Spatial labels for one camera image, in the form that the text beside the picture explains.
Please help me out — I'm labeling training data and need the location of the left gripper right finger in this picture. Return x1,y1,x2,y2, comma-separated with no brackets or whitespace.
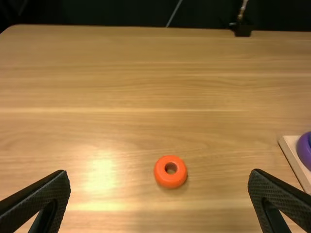
247,169,311,233

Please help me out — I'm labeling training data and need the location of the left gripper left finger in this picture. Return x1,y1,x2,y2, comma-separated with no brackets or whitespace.
0,169,71,233

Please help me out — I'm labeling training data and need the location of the purple ring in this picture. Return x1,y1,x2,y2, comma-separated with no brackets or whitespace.
297,131,311,169

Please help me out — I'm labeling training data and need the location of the wooden peg base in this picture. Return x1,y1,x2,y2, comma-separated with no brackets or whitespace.
278,134,311,194

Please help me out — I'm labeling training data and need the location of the black clamp stand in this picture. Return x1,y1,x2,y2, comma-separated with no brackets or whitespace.
229,0,255,37

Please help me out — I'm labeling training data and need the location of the orange ring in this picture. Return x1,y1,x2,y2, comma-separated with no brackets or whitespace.
153,155,189,189

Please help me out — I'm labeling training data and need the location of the grey cable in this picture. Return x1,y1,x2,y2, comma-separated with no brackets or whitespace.
166,0,183,28

